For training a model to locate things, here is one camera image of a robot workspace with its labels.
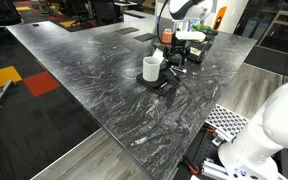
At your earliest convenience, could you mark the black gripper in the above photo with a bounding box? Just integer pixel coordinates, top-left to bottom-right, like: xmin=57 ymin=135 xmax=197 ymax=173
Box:
xmin=164 ymin=39 xmax=187 ymax=67

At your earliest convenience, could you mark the black marker with white label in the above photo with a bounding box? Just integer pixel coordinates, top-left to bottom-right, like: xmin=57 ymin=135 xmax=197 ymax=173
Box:
xmin=175 ymin=64 xmax=188 ymax=75

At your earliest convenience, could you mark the white mug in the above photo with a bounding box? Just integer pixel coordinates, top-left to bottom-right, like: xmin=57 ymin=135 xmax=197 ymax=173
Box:
xmin=141 ymin=56 xmax=165 ymax=83

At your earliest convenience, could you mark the orange drink can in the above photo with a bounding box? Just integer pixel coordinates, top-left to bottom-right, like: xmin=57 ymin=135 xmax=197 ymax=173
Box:
xmin=161 ymin=28 xmax=175 ymax=45

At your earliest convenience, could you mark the black coffee bag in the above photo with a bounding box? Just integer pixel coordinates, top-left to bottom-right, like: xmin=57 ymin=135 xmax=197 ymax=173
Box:
xmin=186 ymin=30 xmax=217 ymax=65

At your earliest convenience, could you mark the black digital scale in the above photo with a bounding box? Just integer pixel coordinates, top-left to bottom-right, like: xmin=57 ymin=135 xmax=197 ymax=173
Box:
xmin=136 ymin=69 xmax=182 ymax=98

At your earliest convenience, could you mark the green packet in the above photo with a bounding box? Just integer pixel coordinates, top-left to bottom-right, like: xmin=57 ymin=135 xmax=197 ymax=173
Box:
xmin=192 ymin=23 xmax=213 ymax=33

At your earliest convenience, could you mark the orange sign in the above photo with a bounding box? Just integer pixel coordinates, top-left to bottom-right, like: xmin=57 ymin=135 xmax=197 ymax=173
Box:
xmin=212 ymin=5 xmax=228 ymax=32

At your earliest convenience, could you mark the perforated metal plate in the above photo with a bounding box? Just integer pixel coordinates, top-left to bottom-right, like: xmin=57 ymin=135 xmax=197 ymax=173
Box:
xmin=204 ymin=103 xmax=251 ymax=142

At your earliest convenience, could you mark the black office chair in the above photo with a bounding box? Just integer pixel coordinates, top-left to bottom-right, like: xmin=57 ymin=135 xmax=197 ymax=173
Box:
xmin=89 ymin=0 xmax=122 ymax=27
xmin=0 ymin=0 xmax=23 ymax=28

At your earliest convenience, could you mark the aluminium extrusion bar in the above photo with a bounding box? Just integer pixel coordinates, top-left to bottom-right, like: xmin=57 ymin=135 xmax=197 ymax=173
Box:
xmin=201 ymin=159 xmax=233 ymax=180

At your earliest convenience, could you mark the grey metal table leg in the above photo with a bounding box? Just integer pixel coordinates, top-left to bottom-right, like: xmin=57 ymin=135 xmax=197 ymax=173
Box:
xmin=0 ymin=69 xmax=19 ymax=111

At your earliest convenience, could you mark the black table cable cover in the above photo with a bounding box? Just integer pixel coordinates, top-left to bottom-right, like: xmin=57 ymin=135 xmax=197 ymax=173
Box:
xmin=133 ymin=32 xmax=159 ymax=43
xmin=114 ymin=26 xmax=140 ymax=36

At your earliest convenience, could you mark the black clamp with orange handle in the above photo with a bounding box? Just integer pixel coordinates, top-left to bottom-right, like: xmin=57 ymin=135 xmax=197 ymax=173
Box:
xmin=182 ymin=155 xmax=202 ymax=176

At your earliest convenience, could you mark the wooden frame shelf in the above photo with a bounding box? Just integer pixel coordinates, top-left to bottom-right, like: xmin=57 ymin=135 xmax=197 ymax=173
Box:
xmin=256 ymin=9 xmax=288 ymax=48

